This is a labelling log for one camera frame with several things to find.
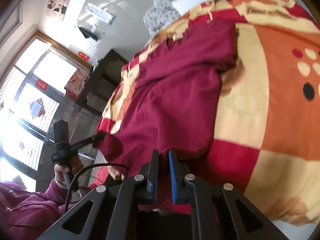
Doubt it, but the maroon red garment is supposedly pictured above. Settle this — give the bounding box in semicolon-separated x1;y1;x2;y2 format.
93;21;238;215

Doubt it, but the person's left hand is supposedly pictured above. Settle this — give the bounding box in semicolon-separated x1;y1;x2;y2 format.
54;154;84;189

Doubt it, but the window with red decorations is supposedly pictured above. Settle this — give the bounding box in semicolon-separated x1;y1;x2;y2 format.
1;32;98;191

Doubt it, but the dark wooden cabinet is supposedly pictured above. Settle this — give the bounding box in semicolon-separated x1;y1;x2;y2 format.
76;49;128;116

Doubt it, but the orange red patterned blanket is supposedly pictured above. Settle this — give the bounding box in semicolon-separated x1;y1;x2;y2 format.
97;0;319;226

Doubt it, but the floral grey quilt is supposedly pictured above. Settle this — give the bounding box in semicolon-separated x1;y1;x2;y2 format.
143;0;181;38

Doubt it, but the black cable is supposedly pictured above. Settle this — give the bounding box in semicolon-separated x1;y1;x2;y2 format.
64;162;129;214

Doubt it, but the white wall poster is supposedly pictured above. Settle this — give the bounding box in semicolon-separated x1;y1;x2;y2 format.
86;3;116;25

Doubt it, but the framed wall photo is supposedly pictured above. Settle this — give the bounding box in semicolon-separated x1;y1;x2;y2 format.
46;0;70;21

